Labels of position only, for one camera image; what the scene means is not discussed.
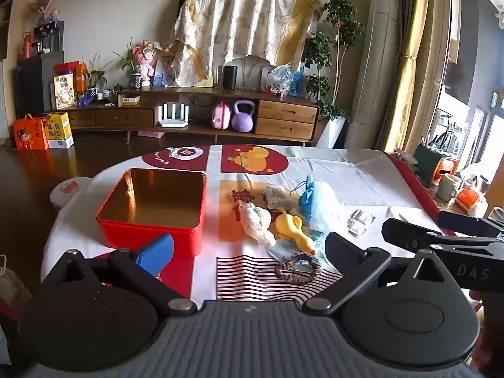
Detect white cartoon snack box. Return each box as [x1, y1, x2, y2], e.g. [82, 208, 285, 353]
[50, 73, 76, 110]

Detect green indoor tree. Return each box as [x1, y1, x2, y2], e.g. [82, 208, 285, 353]
[301, 0, 365, 121]

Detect black cabinet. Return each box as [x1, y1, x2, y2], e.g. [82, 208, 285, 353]
[16, 50, 66, 119]

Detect white red printed tablecloth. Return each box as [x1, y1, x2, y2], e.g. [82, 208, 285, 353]
[41, 144, 453, 302]

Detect white plush toy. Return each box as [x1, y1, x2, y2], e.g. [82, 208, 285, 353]
[237, 201, 276, 245]

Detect yellow gift box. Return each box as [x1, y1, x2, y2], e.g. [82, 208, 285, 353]
[43, 111, 75, 149]

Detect yellow rubber duck toy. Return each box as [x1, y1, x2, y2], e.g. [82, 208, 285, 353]
[272, 207, 318, 256]

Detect white round stool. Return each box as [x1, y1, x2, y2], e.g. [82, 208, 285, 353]
[49, 176, 92, 213]

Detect white router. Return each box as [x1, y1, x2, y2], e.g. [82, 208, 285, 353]
[157, 103, 190, 128]

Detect orange plastic stool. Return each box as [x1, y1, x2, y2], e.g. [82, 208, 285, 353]
[431, 157, 459, 186]

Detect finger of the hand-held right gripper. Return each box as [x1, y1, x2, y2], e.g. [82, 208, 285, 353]
[436, 210, 504, 238]
[381, 217, 497, 252]

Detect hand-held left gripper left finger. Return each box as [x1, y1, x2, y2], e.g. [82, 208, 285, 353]
[41, 233, 198, 318]

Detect red tin box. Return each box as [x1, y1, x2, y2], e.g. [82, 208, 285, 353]
[96, 168, 208, 257]

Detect grey shell-shaped cushion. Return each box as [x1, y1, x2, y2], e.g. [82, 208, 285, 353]
[232, 55, 276, 90]

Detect wooden tv cabinet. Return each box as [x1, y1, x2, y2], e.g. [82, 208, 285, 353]
[45, 87, 325, 144]

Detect pink doll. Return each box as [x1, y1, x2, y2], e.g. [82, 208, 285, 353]
[134, 43, 156, 86]

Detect orange red box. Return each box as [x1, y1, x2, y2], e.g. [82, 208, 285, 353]
[54, 61, 88, 93]

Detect pastel gift bag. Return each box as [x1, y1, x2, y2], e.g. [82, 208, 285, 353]
[152, 53, 176, 86]

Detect clear tissue packet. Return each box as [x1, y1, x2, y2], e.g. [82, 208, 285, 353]
[263, 184, 300, 210]

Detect orange gift bag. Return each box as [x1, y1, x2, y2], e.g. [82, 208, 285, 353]
[13, 114, 50, 151]

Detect white standing air conditioner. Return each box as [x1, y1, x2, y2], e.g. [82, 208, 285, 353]
[344, 0, 406, 152]

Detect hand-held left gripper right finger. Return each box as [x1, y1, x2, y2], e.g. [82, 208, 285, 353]
[303, 232, 461, 316]

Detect blue plastic bag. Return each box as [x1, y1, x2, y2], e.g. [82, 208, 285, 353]
[297, 174, 341, 237]

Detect purple kettlebell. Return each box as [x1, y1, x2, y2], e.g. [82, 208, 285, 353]
[231, 100, 257, 132]

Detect plant in patterned pot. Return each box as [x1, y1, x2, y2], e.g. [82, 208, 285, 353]
[114, 37, 142, 89]

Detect patterned cream cloth cover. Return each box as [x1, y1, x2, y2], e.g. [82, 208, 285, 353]
[170, 0, 324, 87]

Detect dark green bin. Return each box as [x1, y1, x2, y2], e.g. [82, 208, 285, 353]
[413, 144, 442, 187]

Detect pink dried flowers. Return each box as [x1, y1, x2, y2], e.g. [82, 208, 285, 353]
[28, 0, 67, 24]

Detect yellow curtain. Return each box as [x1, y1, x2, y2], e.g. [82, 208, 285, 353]
[384, 0, 432, 154]

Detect clear plastic bag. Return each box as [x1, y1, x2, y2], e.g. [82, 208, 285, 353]
[267, 65, 294, 95]

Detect black coffee machine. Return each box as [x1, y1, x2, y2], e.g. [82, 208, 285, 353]
[33, 21, 65, 55]

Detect pale bucket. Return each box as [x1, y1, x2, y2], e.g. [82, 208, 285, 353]
[438, 173, 462, 202]

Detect black cylinder speaker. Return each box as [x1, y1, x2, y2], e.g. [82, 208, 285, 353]
[222, 65, 239, 89]

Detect pink toy suitcase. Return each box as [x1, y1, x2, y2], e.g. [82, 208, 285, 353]
[211, 101, 232, 130]

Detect small grass plant pot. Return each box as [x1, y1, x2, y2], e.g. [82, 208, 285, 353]
[81, 57, 108, 95]

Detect white planter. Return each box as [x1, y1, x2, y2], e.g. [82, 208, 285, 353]
[317, 116, 349, 149]

